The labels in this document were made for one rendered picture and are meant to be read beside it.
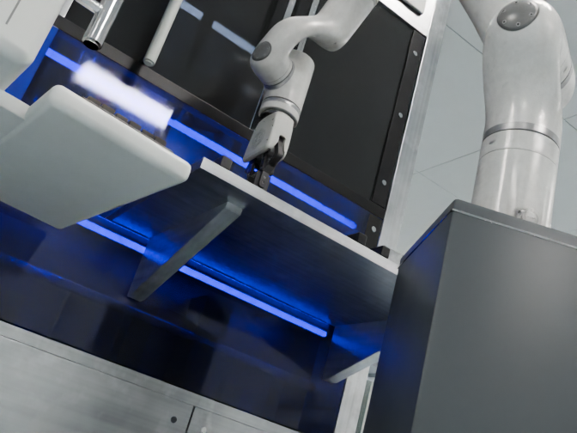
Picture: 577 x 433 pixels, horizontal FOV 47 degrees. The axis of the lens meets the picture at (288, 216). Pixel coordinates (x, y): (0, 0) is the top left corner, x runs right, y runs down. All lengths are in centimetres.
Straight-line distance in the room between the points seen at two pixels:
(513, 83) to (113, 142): 63
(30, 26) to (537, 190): 72
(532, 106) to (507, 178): 13
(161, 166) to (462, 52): 317
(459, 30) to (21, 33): 314
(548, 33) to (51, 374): 102
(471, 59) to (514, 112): 286
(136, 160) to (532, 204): 56
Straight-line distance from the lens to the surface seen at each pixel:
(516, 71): 113
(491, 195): 103
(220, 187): 106
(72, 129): 86
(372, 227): 173
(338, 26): 146
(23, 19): 85
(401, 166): 185
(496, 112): 113
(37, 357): 131
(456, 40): 385
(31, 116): 88
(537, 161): 107
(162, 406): 139
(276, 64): 136
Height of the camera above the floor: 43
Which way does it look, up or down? 23 degrees up
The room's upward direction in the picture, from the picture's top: 17 degrees clockwise
